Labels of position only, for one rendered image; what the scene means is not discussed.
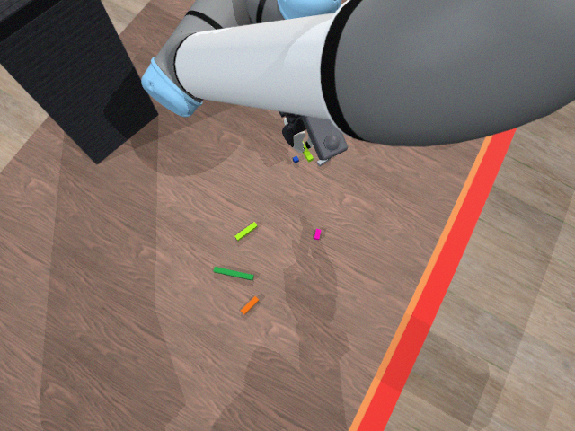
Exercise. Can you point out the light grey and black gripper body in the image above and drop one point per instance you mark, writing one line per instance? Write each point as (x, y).
(298, 125)

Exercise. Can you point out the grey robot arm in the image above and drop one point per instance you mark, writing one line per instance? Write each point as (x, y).
(393, 72)

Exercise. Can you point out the orange rod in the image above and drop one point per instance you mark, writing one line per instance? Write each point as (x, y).
(248, 306)

